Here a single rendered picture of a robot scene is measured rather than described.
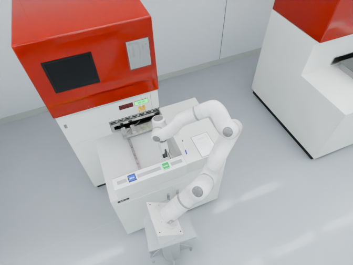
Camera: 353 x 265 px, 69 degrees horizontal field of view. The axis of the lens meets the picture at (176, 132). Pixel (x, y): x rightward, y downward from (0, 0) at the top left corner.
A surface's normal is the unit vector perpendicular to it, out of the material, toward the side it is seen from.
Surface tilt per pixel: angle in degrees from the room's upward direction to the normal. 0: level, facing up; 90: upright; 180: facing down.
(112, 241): 0
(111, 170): 0
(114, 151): 0
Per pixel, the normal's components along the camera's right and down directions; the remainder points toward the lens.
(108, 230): -0.02, -0.63
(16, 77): 0.37, 0.72
